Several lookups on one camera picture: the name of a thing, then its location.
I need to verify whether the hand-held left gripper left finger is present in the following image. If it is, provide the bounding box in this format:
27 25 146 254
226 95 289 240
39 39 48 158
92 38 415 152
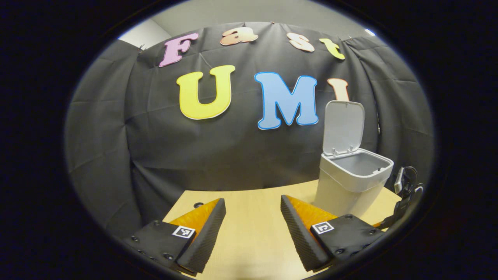
124 198 227 277

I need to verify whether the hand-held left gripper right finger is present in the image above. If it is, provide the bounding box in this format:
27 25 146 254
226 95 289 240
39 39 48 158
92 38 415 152
280 194 386 273

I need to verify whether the white desktop garbage bin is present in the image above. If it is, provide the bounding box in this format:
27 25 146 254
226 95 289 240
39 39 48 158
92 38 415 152
314 100 395 221

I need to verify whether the wooden desktop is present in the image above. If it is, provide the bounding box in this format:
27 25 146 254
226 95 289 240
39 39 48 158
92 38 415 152
163 179 403 280

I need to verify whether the black backdrop cloth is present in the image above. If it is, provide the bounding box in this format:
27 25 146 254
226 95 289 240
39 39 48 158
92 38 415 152
64 21 435 242

